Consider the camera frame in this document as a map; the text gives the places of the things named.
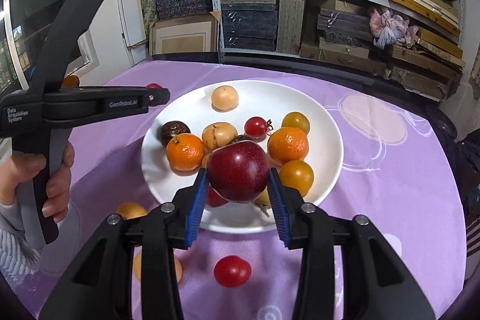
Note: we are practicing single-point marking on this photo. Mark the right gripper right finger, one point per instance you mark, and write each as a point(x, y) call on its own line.
point(376, 282)

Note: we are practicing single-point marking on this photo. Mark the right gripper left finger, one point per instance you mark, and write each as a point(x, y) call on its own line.
point(98, 282)

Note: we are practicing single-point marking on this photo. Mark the small red cherry tomato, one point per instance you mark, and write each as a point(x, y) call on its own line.
point(153, 85)

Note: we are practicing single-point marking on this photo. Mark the yellow orange cherry tomato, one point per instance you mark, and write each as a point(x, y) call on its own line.
point(297, 174)

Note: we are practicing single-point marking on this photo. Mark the small tan round fruit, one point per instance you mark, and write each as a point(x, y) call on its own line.
point(263, 202)

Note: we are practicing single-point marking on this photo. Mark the small orange tangerine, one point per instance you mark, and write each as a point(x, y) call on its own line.
point(185, 152)

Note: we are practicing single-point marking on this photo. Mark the large orange tangerine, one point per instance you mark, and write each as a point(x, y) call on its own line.
point(287, 144)

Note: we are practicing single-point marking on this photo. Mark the oval yellow pepino fruit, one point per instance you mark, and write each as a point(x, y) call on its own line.
point(217, 135)

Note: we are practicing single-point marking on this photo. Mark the dark red plum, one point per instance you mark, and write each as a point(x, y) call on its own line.
point(214, 199)
point(239, 172)

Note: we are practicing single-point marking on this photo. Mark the red tomato with stem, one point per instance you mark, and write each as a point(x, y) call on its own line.
point(257, 128)

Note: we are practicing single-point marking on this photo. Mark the striped yellow pepino melon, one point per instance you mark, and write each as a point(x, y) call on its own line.
point(137, 266)

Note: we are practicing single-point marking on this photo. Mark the person's left hand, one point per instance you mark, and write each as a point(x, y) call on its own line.
point(20, 168)

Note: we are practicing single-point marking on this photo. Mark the wooden chair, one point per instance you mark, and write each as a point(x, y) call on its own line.
point(71, 81)

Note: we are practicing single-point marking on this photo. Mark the framed picture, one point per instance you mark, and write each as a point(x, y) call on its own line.
point(189, 34)

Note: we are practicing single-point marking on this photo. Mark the pale peach round fruit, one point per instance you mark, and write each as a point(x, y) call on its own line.
point(224, 98)

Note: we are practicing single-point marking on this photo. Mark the white oval plate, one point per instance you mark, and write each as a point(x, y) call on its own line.
point(268, 100)

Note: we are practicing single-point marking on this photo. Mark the pink crumpled cloth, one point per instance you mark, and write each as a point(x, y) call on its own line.
point(388, 28)

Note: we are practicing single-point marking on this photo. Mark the window frame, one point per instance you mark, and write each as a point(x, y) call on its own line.
point(25, 25)

